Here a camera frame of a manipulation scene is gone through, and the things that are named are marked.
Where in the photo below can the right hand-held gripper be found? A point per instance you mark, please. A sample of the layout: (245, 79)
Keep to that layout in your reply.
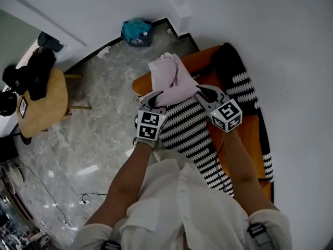
(226, 114)

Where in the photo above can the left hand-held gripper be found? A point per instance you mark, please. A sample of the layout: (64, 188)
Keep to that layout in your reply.
(148, 125)

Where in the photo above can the pink cloth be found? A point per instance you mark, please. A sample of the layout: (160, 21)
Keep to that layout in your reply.
(169, 77)

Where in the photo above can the orange sofa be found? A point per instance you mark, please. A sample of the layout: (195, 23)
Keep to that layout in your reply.
(200, 59)

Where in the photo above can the person's right forearm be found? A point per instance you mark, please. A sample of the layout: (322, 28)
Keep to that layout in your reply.
(242, 170)

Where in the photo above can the person's left forearm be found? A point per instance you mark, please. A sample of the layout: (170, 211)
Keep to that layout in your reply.
(125, 181)

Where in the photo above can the black white zigzag cushion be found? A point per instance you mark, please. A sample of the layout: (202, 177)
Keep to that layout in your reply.
(234, 66)

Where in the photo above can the black white striped throw blanket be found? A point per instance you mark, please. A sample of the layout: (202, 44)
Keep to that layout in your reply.
(187, 129)

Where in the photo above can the white paper scrap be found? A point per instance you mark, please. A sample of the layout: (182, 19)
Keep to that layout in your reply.
(104, 52)

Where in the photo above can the teal storage box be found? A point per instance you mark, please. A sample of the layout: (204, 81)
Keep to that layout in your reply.
(136, 32)

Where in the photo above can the oval wooden coffee table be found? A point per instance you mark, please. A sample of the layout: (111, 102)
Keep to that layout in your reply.
(49, 111)

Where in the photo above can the person's white shirt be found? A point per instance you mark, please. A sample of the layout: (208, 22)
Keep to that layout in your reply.
(182, 204)

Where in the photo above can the large black soft bag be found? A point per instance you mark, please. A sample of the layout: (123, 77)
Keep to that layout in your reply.
(40, 74)

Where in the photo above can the black waste bin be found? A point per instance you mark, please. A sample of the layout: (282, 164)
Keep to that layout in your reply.
(49, 42)

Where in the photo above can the white power strip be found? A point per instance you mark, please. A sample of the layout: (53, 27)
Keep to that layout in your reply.
(83, 200)

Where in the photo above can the small framed card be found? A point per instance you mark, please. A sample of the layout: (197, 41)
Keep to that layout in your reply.
(23, 107)

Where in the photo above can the black cap-shaped bag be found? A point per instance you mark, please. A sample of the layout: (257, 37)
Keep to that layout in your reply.
(14, 77)

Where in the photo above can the black bag with clear window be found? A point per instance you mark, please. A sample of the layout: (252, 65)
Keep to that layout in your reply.
(6, 103)

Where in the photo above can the black box-shaped object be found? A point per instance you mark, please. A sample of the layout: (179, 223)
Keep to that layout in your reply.
(7, 148)

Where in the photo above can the beige round basket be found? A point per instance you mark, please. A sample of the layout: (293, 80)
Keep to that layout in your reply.
(13, 177)

